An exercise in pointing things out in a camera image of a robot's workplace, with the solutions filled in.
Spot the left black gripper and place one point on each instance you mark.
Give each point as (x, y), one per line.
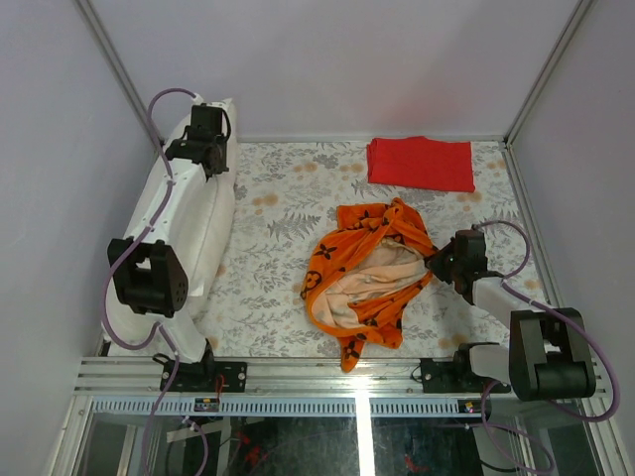
(220, 141)

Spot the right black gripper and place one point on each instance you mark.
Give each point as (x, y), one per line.
(434, 262)

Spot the orange patterned pillowcase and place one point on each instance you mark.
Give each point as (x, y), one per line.
(362, 275)

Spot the white pillow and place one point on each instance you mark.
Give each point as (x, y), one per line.
(208, 228)

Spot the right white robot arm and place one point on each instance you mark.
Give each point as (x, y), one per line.
(544, 359)

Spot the floral table mat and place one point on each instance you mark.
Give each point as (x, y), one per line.
(286, 197)

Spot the red folded cloth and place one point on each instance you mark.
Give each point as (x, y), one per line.
(420, 162)

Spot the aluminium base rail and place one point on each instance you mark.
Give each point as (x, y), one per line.
(277, 387)

